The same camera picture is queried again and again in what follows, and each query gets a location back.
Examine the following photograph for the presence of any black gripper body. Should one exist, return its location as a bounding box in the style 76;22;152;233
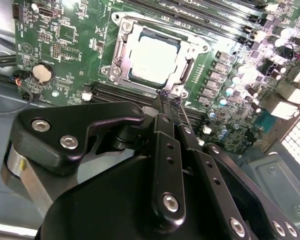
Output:
37;154;233;240

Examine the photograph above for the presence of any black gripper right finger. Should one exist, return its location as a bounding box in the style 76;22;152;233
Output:
172;97;300;240

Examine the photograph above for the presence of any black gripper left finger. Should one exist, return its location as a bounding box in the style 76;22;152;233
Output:
0;91;188;227

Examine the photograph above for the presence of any metal socket cover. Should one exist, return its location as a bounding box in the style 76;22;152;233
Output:
109;19;211;98

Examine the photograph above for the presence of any silver square CPU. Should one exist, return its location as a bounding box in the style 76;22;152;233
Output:
128;31;191;90

